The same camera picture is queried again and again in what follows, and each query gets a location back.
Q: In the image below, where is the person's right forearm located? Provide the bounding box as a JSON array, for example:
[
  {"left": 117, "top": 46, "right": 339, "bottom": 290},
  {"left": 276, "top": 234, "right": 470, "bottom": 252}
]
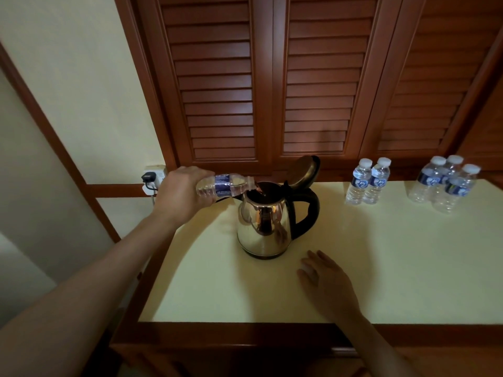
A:
[{"left": 334, "top": 306, "right": 421, "bottom": 377}]

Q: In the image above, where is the clear plastic water bottle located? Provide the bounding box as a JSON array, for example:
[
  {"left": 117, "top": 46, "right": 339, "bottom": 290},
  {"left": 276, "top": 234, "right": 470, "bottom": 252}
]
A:
[
  {"left": 408, "top": 156, "right": 447, "bottom": 204},
  {"left": 431, "top": 163, "right": 482, "bottom": 214},
  {"left": 345, "top": 158, "right": 373, "bottom": 206},
  {"left": 432, "top": 154, "right": 464, "bottom": 185},
  {"left": 362, "top": 157, "right": 392, "bottom": 205},
  {"left": 195, "top": 173, "right": 258, "bottom": 199}
]

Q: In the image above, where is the person's right hand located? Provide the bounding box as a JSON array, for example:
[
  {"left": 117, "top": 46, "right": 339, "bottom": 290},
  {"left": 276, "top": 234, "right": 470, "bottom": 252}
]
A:
[{"left": 297, "top": 250, "right": 360, "bottom": 323}]

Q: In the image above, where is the wooden louvered shutter door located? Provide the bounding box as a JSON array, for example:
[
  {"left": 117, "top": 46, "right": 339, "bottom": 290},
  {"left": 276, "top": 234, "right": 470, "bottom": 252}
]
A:
[
  {"left": 271, "top": 0, "right": 406, "bottom": 165},
  {"left": 135, "top": 0, "right": 274, "bottom": 173},
  {"left": 359, "top": 0, "right": 503, "bottom": 158},
  {"left": 455, "top": 74, "right": 503, "bottom": 169}
]

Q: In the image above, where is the wooden cabinet cream top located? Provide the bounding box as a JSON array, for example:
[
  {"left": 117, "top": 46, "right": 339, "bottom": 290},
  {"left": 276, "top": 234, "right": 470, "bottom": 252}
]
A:
[{"left": 110, "top": 172, "right": 503, "bottom": 377}]

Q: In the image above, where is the white wall socket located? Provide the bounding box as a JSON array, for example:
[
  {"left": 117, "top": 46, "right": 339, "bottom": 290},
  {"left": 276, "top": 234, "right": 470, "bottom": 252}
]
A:
[{"left": 143, "top": 165, "right": 168, "bottom": 191}]

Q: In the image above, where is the stainless steel electric kettle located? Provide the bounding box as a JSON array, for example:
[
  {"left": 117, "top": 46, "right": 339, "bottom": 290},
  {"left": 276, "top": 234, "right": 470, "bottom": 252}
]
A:
[{"left": 232, "top": 154, "right": 321, "bottom": 260}]

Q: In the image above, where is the person's left forearm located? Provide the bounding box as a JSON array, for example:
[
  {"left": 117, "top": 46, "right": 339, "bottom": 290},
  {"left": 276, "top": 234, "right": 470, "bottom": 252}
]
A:
[{"left": 0, "top": 212, "right": 178, "bottom": 377}]

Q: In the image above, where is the person's left hand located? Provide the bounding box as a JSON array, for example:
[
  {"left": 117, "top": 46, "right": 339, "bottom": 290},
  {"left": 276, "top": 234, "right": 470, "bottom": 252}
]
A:
[{"left": 151, "top": 165, "right": 217, "bottom": 228}]

